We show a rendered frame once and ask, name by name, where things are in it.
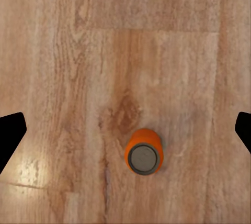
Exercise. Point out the can of soda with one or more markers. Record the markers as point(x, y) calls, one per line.
point(144, 154)

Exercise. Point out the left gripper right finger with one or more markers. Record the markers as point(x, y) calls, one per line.
point(243, 128)

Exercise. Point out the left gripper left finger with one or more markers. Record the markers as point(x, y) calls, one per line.
point(12, 129)

